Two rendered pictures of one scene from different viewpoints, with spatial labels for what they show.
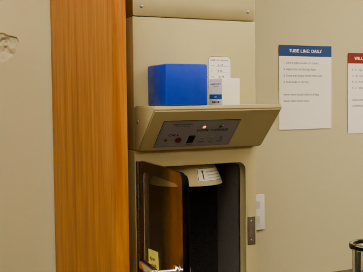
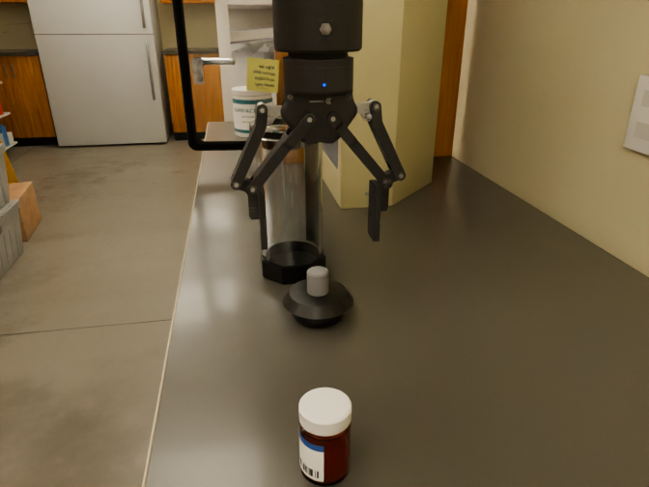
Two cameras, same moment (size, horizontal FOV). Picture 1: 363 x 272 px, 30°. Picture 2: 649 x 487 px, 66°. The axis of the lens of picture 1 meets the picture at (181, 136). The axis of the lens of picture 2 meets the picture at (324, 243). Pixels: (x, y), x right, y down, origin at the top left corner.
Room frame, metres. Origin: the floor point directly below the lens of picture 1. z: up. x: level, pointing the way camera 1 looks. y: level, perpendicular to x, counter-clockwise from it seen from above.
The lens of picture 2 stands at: (1.88, -1.12, 1.30)
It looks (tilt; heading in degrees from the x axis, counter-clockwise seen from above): 24 degrees down; 105
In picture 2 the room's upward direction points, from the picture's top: straight up
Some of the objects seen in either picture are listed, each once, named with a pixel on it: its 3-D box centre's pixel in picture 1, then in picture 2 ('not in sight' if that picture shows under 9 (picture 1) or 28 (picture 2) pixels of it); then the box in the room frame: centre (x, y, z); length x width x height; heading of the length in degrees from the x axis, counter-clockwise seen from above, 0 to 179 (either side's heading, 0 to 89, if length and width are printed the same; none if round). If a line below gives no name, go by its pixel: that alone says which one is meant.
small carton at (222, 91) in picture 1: (224, 92); not in sight; (1.55, -0.10, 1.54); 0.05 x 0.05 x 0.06; 33
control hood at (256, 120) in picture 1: (209, 127); not in sight; (1.54, -0.06, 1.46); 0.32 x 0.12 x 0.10; 116
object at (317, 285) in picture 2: not in sight; (318, 293); (1.72, -0.58, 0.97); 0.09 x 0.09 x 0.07
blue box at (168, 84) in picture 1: (177, 85); not in sight; (1.50, 0.01, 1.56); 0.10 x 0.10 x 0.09; 26
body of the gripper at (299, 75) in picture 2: not in sight; (318, 100); (1.73, -0.58, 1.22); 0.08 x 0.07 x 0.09; 25
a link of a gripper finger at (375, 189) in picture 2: not in sight; (374, 211); (1.79, -0.55, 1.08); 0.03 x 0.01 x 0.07; 115
